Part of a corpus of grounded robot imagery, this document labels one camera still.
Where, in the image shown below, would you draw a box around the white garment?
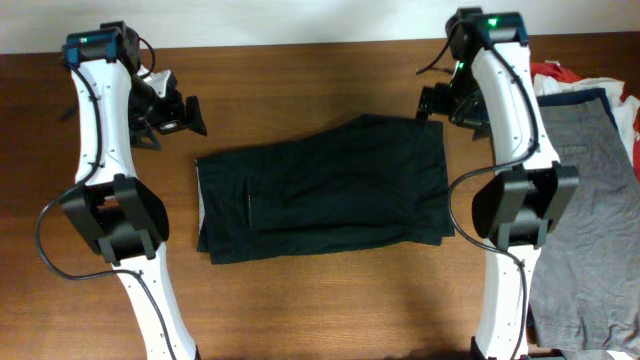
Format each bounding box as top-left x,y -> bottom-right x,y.
533,74 -> 639,164

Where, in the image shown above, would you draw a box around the red garment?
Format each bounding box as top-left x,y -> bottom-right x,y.
531,62 -> 639,178

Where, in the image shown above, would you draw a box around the black shorts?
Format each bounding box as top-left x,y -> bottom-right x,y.
196,114 -> 453,265

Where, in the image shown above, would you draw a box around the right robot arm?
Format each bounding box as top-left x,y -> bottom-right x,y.
417,7 -> 579,359

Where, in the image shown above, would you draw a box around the grey shorts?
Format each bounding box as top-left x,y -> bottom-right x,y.
530,100 -> 639,358

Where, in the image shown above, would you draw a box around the navy blue garment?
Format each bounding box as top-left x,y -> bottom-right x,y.
537,88 -> 618,129

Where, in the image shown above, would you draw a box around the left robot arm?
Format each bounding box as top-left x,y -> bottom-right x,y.
57,21 -> 207,359

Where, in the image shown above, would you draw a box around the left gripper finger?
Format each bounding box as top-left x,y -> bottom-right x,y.
184,96 -> 207,136
130,129 -> 162,151

